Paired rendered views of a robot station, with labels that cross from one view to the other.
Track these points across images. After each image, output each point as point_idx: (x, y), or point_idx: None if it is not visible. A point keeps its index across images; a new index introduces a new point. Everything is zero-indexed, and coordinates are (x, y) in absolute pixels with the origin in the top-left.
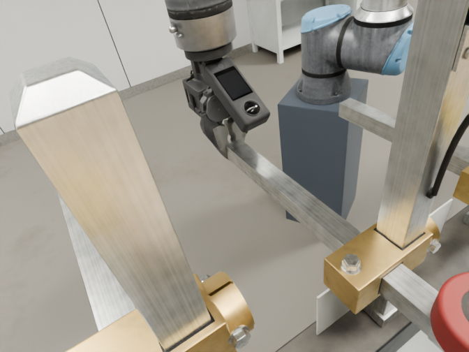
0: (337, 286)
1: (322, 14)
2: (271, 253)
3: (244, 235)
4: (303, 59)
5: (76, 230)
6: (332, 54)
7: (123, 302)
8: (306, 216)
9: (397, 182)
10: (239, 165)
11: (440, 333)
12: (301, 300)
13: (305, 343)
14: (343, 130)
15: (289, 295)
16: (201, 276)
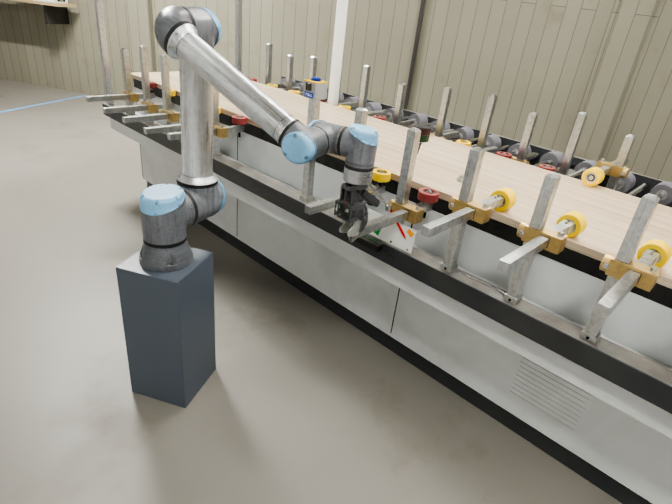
0: (419, 217)
1: (171, 193)
2: (234, 420)
3: (203, 446)
4: (168, 235)
5: (453, 217)
6: (193, 216)
7: (466, 208)
8: (397, 216)
9: (408, 183)
10: (365, 233)
11: (433, 199)
12: (285, 397)
13: (415, 256)
14: (211, 268)
15: (281, 404)
16: (262, 483)
